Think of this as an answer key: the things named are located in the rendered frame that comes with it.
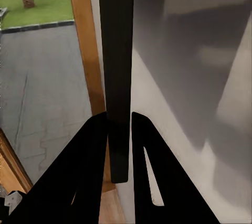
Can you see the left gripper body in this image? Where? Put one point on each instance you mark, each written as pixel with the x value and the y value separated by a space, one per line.
pixel 4 210

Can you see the poster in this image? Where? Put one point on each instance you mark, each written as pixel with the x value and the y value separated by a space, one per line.
pixel 116 17

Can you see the door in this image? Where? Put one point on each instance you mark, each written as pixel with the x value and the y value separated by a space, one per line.
pixel 50 85

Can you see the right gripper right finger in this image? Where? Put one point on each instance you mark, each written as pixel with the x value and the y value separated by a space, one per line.
pixel 183 203

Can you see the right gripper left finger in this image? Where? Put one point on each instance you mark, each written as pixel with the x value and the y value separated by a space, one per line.
pixel 69 192

